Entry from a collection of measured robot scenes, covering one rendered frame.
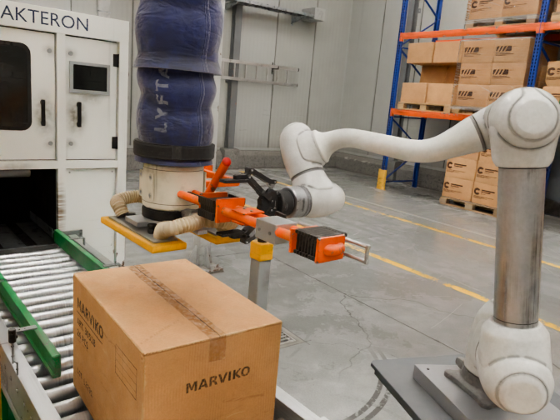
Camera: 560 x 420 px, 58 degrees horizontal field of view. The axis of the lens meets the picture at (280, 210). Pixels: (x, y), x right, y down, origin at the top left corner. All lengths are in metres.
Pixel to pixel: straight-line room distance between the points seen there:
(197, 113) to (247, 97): 10.19
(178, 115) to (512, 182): 0.83
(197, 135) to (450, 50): 8.49
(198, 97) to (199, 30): 0.17
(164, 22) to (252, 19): 10.34
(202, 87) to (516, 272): 0.90
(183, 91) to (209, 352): 0.67
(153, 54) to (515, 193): 0.93
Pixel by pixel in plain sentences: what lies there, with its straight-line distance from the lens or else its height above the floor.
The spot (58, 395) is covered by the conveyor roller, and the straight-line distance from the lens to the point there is 1.92.
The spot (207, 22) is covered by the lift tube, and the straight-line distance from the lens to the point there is 1.39.
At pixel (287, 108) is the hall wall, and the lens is 12.21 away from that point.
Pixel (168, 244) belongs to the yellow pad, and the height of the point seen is 1.16.
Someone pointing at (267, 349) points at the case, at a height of 0.87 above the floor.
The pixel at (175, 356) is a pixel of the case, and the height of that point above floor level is 0.92.
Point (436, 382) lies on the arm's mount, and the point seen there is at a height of 0.79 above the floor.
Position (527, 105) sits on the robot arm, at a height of 1.58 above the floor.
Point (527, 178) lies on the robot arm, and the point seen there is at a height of 1.42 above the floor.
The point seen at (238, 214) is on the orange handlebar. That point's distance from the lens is 1.18.
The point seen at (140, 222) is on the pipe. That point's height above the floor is 1.19.
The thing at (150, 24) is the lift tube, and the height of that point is 1.70.
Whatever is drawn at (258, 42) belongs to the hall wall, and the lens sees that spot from 11.73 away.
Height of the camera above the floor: 1.54
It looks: 12 degrees down
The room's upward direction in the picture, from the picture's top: 5 degrees clockwise
